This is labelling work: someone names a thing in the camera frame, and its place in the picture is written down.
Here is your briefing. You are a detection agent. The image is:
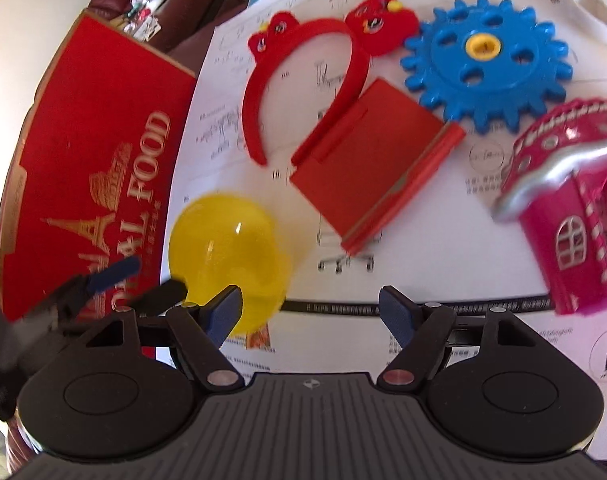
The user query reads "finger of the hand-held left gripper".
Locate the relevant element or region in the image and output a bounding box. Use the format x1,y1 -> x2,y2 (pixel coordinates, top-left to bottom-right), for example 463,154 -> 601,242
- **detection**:
48,256 -> 142,321
128,280 -> 188,316

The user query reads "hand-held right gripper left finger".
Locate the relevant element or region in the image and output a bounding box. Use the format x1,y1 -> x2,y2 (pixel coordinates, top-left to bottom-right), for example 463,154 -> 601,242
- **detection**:
86,284 -> 245,393

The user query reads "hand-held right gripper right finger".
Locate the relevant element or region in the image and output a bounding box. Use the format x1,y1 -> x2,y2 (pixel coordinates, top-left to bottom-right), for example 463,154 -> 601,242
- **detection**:
377,285 -> 539,393

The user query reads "yellow plastic half-sphere bowl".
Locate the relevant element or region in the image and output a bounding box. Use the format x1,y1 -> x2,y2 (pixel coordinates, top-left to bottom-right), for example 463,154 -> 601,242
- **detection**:
168,191 -> 290,335

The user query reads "red box with gold print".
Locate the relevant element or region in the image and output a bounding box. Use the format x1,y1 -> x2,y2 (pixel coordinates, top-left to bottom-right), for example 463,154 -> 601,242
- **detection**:
0,10 -> 199,322

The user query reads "red plastic stand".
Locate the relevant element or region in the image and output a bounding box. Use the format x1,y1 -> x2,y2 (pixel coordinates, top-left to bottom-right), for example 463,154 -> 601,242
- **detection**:
289,77 -> 467,256

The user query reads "red lion plush headband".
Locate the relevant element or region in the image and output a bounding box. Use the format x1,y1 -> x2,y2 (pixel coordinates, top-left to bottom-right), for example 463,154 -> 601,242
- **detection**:
240,0 -> 419,168

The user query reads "pink toy house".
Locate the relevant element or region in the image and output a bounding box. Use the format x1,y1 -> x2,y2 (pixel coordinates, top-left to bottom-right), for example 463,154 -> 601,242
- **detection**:
492,99 -> 607,317

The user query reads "large white printed paper sheet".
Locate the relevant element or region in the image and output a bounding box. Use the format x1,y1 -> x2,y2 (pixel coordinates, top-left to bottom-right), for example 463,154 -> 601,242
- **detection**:
160,0 -> 607,311

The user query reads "blue plastic toy gear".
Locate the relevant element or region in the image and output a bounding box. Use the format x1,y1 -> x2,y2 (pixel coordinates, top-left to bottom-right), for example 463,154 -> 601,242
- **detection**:
401,0 -> 574,135

